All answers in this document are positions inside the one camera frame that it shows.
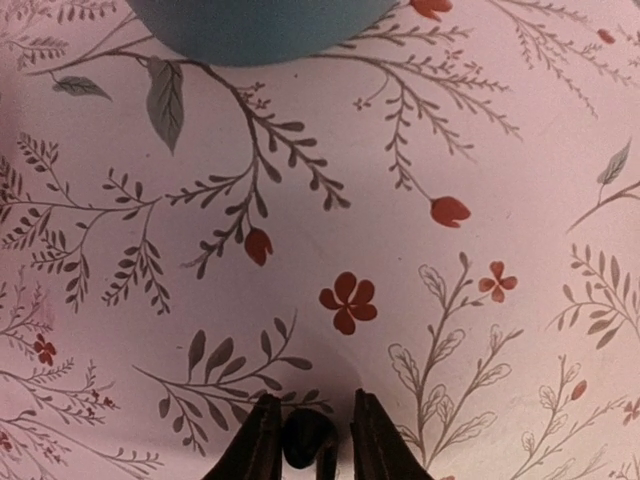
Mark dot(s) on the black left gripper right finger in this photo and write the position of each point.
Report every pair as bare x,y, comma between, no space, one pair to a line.
379,451

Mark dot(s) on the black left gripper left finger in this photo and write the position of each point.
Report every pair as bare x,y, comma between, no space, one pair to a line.
255,451

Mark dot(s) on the black stem earbud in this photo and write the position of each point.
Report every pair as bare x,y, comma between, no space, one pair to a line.
309,437

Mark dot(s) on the floral table cloth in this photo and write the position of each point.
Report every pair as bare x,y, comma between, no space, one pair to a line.
442,210

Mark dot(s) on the teal cup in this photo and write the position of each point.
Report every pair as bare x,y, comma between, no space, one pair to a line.
247,33

